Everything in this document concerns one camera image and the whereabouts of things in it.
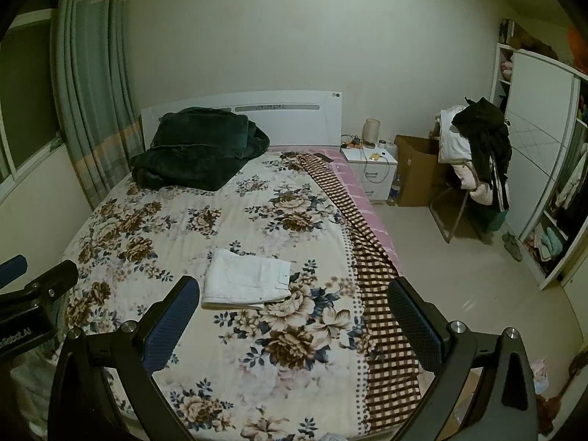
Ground green storage box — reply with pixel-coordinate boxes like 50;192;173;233
482;207;510;233

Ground black striped jacket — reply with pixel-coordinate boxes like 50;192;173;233
451;97;513;212

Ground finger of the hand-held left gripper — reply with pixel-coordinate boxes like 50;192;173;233
0;255;28;286
21;259;80;306

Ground pair of grey slippers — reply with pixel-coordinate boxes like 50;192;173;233
502;232;524;262

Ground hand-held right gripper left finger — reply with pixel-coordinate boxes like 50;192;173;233
48;276;201;441

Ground white window frame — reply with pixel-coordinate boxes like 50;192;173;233
0;9;66;187

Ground pink patterned bag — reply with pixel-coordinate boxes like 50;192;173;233
532;361;553;397

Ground pile of white clothes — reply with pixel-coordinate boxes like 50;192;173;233
438;108;493;205

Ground green striped curtain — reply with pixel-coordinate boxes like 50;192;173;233
50;0;145;209

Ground white sliding-door wardrobe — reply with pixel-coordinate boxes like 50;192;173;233
489;21;588;291

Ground bed with floral cover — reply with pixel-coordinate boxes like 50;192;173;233
62;149;423;441

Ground metal folding chair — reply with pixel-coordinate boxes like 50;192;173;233
429;115;499;245

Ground white nightstand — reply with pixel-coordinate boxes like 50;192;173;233
341;144;398;204

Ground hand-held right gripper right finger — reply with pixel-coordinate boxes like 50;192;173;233
387;277;538;441

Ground pink bed sheet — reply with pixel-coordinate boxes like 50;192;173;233
317;147;401;281

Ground large brown cardboard box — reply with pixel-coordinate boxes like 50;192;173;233
394;135;450;207

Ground white bed headboard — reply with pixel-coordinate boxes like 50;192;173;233
141;90;344;153

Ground white pants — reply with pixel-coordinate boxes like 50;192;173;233
201;248;295;311

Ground dark green plush blanket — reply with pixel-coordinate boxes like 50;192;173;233
131;107;271;191

